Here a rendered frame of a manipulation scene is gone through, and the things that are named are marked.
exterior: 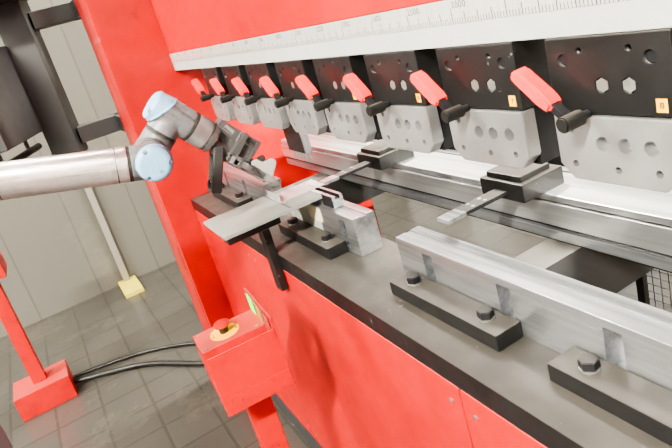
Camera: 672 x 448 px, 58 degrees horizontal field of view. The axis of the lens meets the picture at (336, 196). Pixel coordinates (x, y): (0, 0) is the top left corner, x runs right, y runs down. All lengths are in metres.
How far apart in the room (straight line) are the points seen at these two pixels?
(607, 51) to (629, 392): 0.42
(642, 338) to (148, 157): 0.93
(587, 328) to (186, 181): 1.74
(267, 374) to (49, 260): 3.08
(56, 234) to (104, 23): 2.26
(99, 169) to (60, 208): 2.98
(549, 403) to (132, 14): 1.87
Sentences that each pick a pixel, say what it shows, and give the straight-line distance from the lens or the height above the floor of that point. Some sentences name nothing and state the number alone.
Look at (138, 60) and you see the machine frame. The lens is 2.30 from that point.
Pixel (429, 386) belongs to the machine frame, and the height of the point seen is 0.79.
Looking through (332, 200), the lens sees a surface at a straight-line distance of 1.46.
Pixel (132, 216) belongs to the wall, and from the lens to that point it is 4.34.
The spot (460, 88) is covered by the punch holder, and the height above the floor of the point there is 1.28.
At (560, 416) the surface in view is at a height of 0.87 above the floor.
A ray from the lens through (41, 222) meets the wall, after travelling 4.29.
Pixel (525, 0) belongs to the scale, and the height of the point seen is 1.38.
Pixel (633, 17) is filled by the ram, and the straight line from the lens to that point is 0.66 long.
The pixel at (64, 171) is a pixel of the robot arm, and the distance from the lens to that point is 1.31.
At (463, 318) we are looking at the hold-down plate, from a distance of 1.03.
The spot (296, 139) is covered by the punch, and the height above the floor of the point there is 1.14.
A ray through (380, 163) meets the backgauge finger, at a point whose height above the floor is 1.01.
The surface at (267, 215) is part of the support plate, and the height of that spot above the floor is 1.00.
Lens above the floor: 1.45
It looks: 18 degrees down
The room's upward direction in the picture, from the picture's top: 16 degrees counter-clockwise
